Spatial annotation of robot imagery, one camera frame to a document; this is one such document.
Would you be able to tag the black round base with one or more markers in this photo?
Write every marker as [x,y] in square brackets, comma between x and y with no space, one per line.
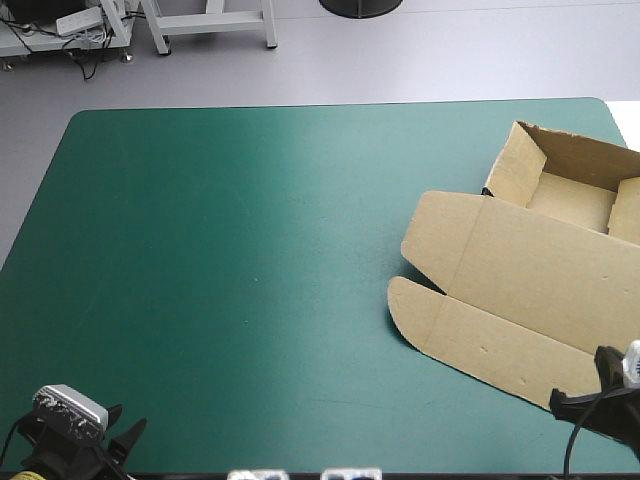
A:
[360,6]

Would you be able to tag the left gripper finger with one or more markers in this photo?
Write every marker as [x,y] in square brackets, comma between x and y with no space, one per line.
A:
[131,437]
[114,414]

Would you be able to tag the brown cardboard box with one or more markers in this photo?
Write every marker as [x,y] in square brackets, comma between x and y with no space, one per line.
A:
[520,280]

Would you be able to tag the grey metal frame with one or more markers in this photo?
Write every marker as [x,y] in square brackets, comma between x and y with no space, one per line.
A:
[215,22]

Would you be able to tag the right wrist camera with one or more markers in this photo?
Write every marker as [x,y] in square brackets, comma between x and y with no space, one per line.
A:
[634,362]

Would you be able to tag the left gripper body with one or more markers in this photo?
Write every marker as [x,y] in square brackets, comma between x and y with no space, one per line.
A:
[75,457]

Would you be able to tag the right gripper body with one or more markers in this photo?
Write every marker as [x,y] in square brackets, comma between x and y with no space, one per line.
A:
[620,417]

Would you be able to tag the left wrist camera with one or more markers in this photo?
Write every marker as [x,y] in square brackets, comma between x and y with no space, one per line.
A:
[70,407]

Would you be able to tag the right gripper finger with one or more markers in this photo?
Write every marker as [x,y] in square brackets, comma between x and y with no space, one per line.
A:
[607,365]
[570,402]

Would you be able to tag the grey metal cart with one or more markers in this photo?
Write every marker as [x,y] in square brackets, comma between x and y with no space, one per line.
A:
[30,42]

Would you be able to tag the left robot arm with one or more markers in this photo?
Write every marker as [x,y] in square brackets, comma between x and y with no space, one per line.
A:
[20,474]

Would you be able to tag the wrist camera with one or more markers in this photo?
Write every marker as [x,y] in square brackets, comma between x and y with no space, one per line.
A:
[70,407]
[634,362]

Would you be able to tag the white power strip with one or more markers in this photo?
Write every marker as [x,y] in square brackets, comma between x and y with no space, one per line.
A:
[77,20]

